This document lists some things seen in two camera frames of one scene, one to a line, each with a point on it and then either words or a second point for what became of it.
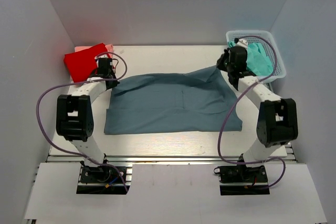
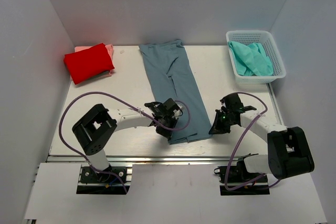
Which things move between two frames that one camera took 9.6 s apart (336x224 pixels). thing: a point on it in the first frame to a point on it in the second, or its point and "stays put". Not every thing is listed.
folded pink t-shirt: [109, 47] stays put
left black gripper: [115, 83] to [166, 134]
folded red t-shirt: [81, 63] stays put
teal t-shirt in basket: [258, 60] stays put
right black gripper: [220, 65] to [217, 128]
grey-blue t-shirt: [200, 100] to [168, 65]
